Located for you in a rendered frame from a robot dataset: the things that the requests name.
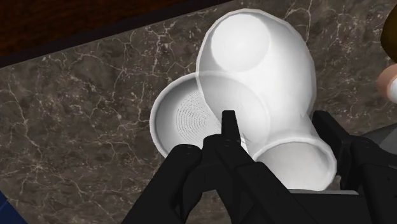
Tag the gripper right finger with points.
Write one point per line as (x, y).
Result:
(372, 173)

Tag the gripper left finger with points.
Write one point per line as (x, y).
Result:
(192, 186)

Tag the white bowl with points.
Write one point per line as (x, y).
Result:
(167, 121)

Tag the pink and white round object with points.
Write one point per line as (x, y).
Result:
(387, 83)

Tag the white vase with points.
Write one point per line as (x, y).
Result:
(279, 93)

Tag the dark brown round object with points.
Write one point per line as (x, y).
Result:
(391, 37)

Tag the blue flat object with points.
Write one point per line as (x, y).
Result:
(7, 211)

